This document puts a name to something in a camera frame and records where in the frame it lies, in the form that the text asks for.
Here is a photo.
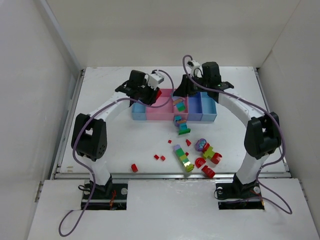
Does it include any multicolour lego stack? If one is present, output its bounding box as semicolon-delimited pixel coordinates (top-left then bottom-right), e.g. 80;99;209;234
172;97;186;112

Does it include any teal green lego stack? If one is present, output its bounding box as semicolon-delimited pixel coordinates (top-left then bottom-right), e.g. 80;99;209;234
173;115;191;135

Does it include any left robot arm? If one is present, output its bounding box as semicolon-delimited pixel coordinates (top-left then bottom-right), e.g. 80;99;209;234
71;70;165;188

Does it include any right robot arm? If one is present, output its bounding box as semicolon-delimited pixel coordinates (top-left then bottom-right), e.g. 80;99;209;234
174;60;282;186

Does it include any left light blue bin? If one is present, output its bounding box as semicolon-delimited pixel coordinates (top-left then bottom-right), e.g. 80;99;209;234
131;103;147;121

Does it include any light blue bin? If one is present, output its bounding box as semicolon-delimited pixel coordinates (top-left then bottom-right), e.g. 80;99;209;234
200;92;217;122
131;103;147;121

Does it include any right light blue bin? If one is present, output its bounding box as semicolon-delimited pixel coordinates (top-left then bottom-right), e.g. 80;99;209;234
200;92;217;122

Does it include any large pink bin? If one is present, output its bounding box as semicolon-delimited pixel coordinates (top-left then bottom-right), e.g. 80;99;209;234
146;88;174;121

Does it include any small pink bin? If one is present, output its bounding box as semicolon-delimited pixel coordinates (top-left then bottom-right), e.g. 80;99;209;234
173;96;189;119

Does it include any purple paw lego piece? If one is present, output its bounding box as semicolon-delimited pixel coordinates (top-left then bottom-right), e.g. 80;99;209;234
194;138;207;152

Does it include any small red lego slope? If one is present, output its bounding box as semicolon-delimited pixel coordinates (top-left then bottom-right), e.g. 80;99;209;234
185;139;192;146

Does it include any red lego brick on table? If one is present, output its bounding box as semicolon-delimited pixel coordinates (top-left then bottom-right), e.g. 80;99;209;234
131;164;139;173

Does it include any lime red lego cluster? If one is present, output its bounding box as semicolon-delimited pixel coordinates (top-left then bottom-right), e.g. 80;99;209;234
202;143;223;165

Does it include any red arch lego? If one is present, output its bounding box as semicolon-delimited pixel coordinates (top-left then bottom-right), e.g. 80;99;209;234
195;157;206;169

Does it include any long green lego stack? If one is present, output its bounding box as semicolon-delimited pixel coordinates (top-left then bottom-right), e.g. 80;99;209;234
173;144;194;173

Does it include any red printed lego brick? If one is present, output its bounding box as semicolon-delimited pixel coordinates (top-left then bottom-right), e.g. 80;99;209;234
201;165;216;179

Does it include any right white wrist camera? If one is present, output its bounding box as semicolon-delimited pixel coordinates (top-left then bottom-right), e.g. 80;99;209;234
187;60;201;71

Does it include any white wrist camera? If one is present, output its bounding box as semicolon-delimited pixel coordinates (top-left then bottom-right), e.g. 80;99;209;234
147;72;165;89
187;60;201;71

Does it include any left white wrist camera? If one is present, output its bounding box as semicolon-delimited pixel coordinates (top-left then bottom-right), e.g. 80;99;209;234
147;72;165;89

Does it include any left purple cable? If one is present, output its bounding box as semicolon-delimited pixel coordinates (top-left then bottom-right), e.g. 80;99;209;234
58;69;176;237

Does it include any purple cable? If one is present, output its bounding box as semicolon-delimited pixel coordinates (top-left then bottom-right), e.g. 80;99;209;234
181;54;293;215
58;69;176;237

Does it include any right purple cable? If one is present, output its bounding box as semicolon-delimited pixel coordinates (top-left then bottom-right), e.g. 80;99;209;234
181;54;293;215

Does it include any metal table rail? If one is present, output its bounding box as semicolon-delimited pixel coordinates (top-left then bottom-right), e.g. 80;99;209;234
50;171;292;180

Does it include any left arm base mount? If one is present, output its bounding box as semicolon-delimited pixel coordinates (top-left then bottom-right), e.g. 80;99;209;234
86;178;128;211

